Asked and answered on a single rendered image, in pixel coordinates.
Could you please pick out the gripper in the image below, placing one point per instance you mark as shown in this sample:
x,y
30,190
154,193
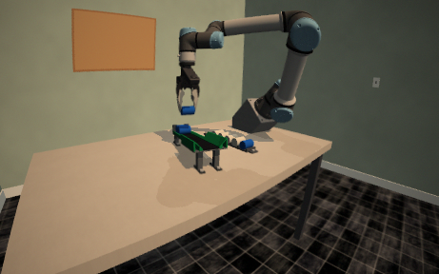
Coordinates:
x,y
181,83

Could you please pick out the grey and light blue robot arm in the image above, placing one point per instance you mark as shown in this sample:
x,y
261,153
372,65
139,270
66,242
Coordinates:
x,y
304,36

